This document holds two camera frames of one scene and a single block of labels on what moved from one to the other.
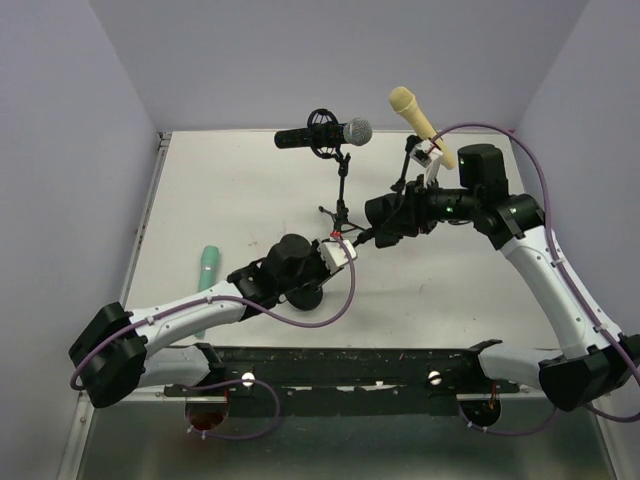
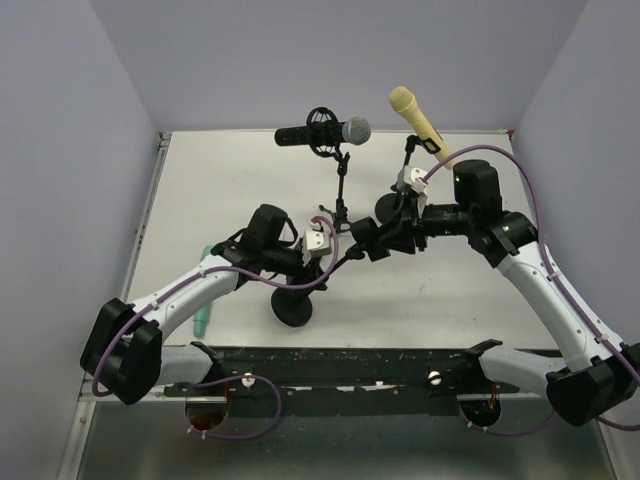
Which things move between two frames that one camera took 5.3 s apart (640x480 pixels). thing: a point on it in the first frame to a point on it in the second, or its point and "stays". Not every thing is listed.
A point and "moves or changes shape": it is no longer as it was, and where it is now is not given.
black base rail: [428, 373] stays
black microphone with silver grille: [356, 132] stays
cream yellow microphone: [404, 101] stays
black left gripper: [325, 274] stays
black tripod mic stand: [341, 218] moves or changes shape
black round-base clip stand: [305, 297] moves or changes shape
